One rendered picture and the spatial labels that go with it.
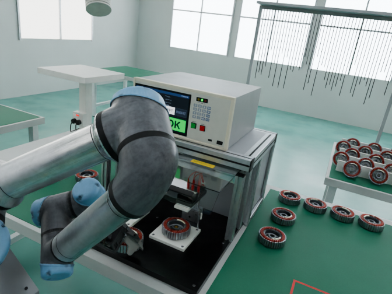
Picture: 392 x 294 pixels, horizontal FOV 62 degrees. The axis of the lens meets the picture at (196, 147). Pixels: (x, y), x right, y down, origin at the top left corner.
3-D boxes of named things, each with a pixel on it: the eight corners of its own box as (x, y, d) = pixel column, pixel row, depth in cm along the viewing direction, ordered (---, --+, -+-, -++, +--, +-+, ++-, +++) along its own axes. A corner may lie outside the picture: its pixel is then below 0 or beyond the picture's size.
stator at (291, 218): (265, 215, 153) (266, 208, 152) (282, 211, 159) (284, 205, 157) (282, 228, 144) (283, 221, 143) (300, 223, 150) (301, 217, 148)
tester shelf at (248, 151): (249, 172, 118) (251, 161, 116) (101, 129, 143) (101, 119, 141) (275, 142, 156) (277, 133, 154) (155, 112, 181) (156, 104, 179)
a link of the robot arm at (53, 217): (27, 235, 80) (71, 223, 81) (28, 194, 86) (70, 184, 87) (42, 244, 87) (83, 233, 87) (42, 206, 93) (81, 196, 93)
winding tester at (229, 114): (226, 151, 122) (234, 98, 115) (130, 125, 139) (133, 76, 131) (254, 129, 156) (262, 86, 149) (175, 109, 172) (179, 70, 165)
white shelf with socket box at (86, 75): (85, 154, 194) (85, 77, 178) (40, 139, 208) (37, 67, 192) (122, 140, 224) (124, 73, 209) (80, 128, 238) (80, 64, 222)
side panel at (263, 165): (247, 226, 143) (261, 159, 132) (240, 224, 144) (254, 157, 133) (263, 200, 167) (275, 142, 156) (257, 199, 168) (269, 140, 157)
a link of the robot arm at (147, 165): (202, 194, 59) (72, 282, 84) (188, 145, 65) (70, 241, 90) (151, 183, 51) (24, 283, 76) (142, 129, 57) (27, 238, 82)
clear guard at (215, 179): (209, 216, 99) (212, 199, 97) (143, 192, 108) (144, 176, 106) (242, 178, 127) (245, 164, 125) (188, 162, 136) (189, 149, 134)
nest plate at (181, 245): (183, 252, 118) (184, 249, 118) (148, 237, 124) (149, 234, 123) (200, 231, 131) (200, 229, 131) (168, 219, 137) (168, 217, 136)
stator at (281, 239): (252, 234, 137) (254, 226, 136) (275, 231, 141) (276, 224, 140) (266, 251, 128) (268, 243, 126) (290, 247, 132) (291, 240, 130)
